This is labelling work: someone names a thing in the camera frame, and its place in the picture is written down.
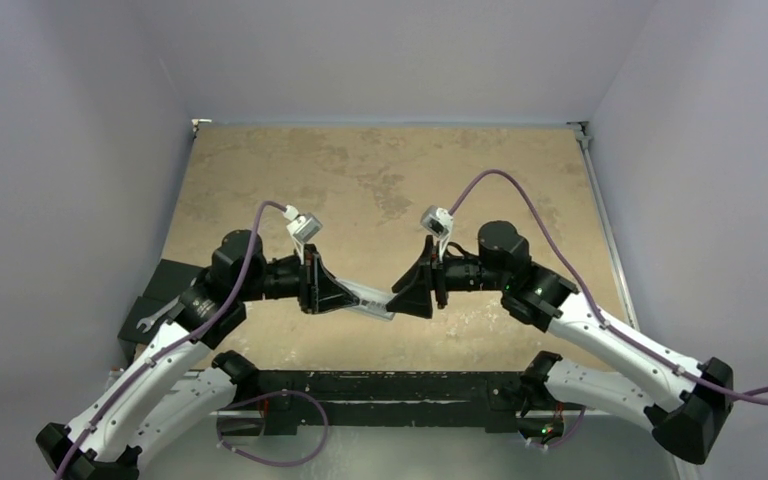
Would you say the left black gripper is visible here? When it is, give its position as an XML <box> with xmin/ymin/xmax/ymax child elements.
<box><xmin>238</xmin><ymin>243</ymin><xmax>358</xmax><ymax>312</ymax></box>

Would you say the white remote control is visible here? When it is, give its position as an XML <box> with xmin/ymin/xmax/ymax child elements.
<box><xmin>338</xmin><ymin>279</ymin><xmax>395</xmax><ymax>321</ymax></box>

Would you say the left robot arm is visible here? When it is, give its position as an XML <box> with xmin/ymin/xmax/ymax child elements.
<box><xmin>36</xmin><ymin>230</ymin><xmax>360</xmax><ymax>479</ymax></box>

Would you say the silver open-end wrench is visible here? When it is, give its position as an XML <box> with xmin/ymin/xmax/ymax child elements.
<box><xmin>135</xmin><ymin>298</ymin><xmax>178</xmax><ymax>333</ymax></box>

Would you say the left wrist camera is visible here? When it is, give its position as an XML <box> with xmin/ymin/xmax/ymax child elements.
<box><xmin>283</xmin><ymin>205</ymin><xmax>323</xmax><ymax>262</ymax></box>

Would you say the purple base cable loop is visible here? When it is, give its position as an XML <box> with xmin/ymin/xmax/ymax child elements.
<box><xmin>215</xmin><ymin>389</ymin><xmax>330</xmax><ymax>469</ymax></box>

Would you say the black foam block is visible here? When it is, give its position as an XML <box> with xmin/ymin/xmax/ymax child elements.
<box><xmin>117</xmin><ymin>259</ymin><xmax>202</xmax><ymax>362</ymax></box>

